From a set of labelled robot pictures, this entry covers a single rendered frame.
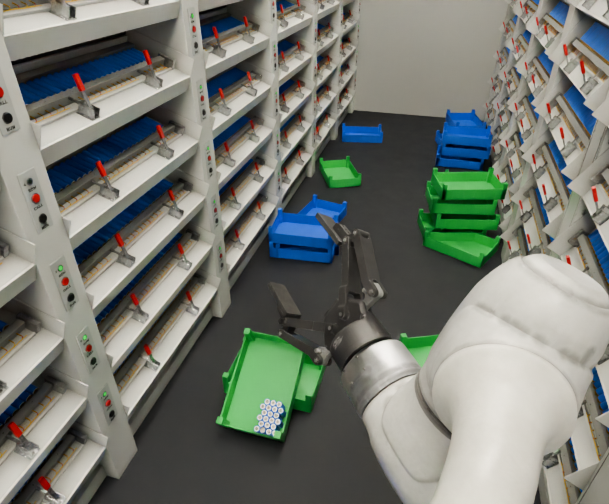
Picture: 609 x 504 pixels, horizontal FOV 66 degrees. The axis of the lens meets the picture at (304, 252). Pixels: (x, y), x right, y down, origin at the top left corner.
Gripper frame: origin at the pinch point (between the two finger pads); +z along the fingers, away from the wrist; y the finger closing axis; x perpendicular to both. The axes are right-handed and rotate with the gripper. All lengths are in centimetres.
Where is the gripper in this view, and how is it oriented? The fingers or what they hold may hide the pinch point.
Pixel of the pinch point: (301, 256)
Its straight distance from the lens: 70.4
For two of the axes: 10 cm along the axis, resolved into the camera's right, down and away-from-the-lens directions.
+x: 7.4, 2.1, 6.5
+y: -5.4, 7.6, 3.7
